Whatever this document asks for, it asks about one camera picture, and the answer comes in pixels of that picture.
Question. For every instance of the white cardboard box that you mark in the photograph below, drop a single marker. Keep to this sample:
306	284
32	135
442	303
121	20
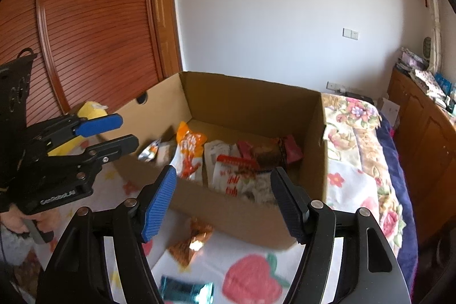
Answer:
389	112

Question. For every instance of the orange snack bag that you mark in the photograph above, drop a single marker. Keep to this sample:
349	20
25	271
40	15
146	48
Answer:
188	151

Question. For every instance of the red wooden slatted wardrobe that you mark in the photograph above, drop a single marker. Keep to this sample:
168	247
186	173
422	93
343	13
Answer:
92	15

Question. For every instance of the pile of assorted small goods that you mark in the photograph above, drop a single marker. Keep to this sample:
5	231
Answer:
424	74

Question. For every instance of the brown cardboard box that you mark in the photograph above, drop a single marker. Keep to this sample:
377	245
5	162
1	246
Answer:
231	104

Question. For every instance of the navy blue blanket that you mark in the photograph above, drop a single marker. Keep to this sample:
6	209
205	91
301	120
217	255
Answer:
399	175

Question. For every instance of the brown wooden door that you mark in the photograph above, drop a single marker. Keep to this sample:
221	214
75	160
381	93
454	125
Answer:
165	12

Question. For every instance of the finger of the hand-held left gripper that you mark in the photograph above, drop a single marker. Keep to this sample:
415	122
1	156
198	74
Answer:
117	147
99	124

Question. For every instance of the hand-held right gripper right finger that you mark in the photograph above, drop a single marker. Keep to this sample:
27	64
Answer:
288	208

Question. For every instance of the red candy bar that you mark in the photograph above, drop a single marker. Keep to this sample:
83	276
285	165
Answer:
270	152

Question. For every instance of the brown wooden cabinet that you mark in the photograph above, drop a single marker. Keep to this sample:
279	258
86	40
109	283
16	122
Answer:
424	147

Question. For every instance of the round grey green gadget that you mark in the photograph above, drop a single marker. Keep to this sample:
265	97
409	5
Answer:
427	47

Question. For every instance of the red white snack packet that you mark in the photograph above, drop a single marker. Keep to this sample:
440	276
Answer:
231	179

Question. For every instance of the teal foil snack packet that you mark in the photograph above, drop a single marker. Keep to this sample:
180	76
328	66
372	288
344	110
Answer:
185	289

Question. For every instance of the white wall outlet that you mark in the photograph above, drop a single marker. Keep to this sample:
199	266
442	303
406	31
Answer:
333	85

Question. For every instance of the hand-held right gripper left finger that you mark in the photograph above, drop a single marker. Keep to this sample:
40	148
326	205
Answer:
158	204

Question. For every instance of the dark cloth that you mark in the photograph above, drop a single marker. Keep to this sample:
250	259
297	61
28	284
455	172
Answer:
358	96

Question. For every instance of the person's left hand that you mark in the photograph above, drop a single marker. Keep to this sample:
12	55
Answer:
14	222

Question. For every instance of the white light switch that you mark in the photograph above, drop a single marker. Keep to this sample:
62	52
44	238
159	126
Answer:
350	33

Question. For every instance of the person's left forearm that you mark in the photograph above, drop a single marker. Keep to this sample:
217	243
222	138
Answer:
14	247

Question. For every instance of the grey white snack packet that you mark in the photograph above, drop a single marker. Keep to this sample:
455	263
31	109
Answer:
262	188

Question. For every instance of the yellow plush toy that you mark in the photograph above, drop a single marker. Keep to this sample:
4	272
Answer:
93	110

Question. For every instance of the small orange gold snack packet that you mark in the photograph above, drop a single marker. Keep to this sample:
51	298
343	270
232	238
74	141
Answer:
192	240

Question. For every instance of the small silver snack packet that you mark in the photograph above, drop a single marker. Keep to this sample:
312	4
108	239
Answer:
149	151

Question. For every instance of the pale patterned curtain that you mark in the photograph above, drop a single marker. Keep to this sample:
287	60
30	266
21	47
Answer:
433	26

